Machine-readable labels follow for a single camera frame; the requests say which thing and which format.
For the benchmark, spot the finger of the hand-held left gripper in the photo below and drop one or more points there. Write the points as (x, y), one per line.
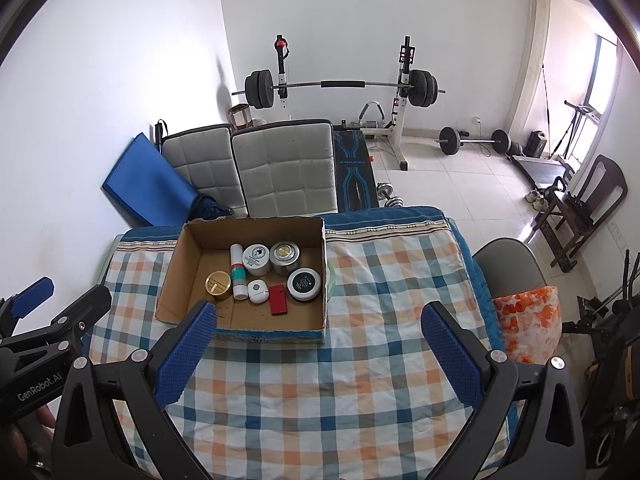
(85, 310)
(32, 295)

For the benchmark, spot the window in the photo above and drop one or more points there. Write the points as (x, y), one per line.
(600, 70)

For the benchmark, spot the grey ab exerciser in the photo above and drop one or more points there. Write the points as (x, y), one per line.
(372, 112)

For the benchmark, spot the checkered blanket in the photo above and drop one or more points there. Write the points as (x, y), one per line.
(300, 385)

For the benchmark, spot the chrome dumbbell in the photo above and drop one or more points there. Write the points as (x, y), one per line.
(390, 197)

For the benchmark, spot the white earbud case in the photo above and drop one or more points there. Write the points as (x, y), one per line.
(258, 291)

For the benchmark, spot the dark blue cloth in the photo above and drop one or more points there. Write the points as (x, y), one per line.
(212, 207)

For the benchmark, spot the black exercise bike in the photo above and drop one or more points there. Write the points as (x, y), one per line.
(610, 360)

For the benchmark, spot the white barbell rack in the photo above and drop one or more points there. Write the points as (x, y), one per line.
(402, 130)

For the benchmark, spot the grey round jar black label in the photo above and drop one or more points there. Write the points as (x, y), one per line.
(303, 284)

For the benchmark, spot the orange patterned pillow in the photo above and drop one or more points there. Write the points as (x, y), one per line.
(527, 325)

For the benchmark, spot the white tube red green label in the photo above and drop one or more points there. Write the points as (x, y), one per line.
(238, 272)

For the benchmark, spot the gold round tin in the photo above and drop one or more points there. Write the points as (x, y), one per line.
(218, 285)

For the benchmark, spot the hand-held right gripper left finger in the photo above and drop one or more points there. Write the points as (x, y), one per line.
(185, 355)

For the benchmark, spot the grey chair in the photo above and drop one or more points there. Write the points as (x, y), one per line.
(510, 265)

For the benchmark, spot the dark wooden chair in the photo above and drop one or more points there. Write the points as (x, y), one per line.
(605, 185)

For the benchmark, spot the treadmill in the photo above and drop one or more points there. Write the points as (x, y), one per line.
(542, 165)

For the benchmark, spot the cardboard box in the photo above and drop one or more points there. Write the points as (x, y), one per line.
(250, 319)

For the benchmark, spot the person's left hand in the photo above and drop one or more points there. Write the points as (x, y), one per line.
(44, 417)

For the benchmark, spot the short barbell with black plates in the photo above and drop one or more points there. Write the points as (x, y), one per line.
(449, 141)

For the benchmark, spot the small brown box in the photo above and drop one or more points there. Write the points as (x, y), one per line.
(241, 116)

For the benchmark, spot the white round jar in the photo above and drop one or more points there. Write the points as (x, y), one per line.
(255, 256)

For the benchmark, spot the small red case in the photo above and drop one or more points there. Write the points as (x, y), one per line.
(279, 300)

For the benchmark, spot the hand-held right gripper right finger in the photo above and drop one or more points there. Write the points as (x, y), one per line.
(452, 355)

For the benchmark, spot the black blue weight bench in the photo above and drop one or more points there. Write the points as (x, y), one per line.
(355, 170)

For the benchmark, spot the silver tin gold lid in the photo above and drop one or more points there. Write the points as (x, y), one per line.
(284, 256)

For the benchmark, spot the blue exercise mat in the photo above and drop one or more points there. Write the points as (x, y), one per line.
(145, 180)

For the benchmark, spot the pair of sneakers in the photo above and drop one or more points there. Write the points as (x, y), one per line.
(537, 200)

